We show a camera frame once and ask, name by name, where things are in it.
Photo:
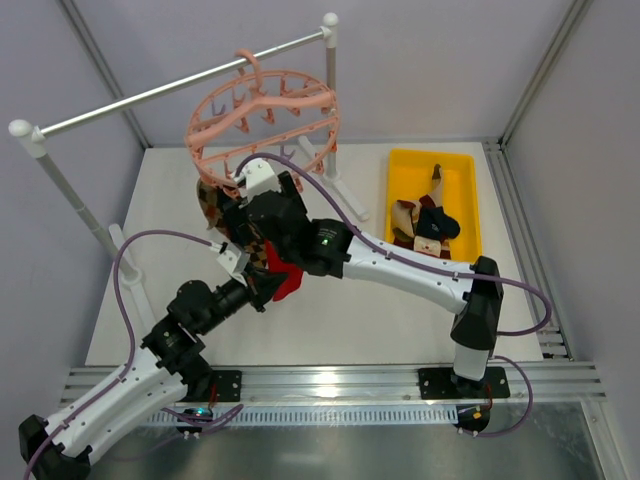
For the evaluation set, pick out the beige maroon striped sock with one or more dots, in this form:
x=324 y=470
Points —
x=434 y=198

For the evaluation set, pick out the red sock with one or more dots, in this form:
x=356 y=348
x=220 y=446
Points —
x=293 y=274

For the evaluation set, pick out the navy santa sock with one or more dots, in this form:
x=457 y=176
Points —
x=433 y=232

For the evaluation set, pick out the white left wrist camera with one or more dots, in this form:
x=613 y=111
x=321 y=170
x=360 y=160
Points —
x=232 y=258

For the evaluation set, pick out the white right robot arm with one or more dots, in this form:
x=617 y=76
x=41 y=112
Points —
x=471 y=292

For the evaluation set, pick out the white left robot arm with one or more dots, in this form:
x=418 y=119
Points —
x=167 y=367

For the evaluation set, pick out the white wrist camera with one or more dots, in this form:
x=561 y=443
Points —
x=232 y=258
x=258 y=177

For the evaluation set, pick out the white metal drying rack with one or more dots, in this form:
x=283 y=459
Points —
x=32 y=138

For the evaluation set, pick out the tan orange argyle sock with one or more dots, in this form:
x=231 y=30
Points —
x=211 y=200

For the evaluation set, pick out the yellow plastic tray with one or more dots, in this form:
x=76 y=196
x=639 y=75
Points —
x=409 y=178

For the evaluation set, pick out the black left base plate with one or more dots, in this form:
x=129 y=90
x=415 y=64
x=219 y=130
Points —
x=223 y=386

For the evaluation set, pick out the pink round clip hanger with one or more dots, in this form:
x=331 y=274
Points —
x=256 y=110

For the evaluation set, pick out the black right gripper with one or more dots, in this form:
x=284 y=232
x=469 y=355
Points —
x=238 y=213

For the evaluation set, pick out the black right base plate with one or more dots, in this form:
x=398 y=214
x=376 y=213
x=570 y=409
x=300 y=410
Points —
x=441 y=383

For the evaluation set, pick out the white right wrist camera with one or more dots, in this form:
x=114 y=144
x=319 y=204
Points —
x=258 y=177

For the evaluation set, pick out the white slotted cable duct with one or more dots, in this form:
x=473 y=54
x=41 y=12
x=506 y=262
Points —
x=344 y=415

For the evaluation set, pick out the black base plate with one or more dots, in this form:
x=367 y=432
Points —
x=441 y=383
x=223 y=386

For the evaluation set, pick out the brown argyle sock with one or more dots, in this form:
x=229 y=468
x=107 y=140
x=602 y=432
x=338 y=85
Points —
x=252 y=243

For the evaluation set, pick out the aluminium rail frame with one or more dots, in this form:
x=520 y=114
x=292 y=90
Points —
x=348 y=342

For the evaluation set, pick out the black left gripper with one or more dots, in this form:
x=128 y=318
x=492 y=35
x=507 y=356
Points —
x=255 y=288

